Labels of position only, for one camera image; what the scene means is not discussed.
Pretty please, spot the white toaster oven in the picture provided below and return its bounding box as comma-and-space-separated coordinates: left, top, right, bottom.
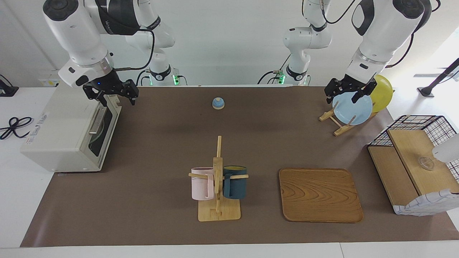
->
20, 86, 122, 173

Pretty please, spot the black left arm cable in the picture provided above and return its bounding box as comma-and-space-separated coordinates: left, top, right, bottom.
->
320, 0, 441, 68

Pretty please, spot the pink mug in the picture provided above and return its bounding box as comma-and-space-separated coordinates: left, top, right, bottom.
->
190, 167, 215, 201

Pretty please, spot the yellow plate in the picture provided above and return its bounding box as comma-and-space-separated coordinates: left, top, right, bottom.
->
369, 74, 393, 113

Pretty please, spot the wire basket with wood boards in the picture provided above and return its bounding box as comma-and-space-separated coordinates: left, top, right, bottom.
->
368, 129, 459, 206

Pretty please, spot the light blue plate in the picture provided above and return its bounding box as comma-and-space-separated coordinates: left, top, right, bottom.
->
332, 92, 373, 125

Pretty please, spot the black base cable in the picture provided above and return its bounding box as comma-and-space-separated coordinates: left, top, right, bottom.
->
136, 69, 150, 86
257, 54, 292, 85

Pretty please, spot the black wire basket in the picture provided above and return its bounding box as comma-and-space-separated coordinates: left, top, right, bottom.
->
368, 115, 459, 180

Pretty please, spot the brown table mat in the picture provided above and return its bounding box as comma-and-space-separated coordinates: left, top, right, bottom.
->
20, 86, 459, 248

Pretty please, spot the coiled black cable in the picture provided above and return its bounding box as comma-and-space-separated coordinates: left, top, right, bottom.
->
0, 116, 33, 140

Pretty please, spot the black stand foot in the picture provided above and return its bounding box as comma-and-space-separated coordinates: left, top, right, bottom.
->
0, 74, 19, 97

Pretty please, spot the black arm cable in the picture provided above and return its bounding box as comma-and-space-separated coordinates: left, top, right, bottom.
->
115, 29, 155, 71
320, 0, 441, 68

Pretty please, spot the dark teal mug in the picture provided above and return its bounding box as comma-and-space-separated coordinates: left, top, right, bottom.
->
222, 165, 247, 200

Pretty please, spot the wooden mug rack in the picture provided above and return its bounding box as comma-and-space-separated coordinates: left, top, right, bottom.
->
188, 135, 249, 222

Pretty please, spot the glass oven door with handle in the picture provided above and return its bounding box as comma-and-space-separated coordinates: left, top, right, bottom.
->
81, 96, 122, 172

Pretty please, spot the white rounded device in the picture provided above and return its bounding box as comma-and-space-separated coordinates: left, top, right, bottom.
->
432, 133, 459, 163

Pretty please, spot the white checked cloth liner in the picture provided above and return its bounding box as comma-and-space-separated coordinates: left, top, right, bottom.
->
393, 189, 459, 216

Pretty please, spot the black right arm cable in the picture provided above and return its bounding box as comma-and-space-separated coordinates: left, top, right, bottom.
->
115, 29, 155, 71

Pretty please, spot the small clear glass dish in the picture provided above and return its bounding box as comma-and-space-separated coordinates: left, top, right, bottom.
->
418, 157, 435, 171

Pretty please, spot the black tripod stand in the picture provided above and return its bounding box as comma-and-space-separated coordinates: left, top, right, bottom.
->
417, 58, 459, 98

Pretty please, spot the wooden plate rack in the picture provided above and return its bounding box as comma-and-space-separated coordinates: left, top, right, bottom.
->
319, 100, 395, 137

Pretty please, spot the brown wooden tray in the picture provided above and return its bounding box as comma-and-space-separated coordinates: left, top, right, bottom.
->
279, 168, 364, 223

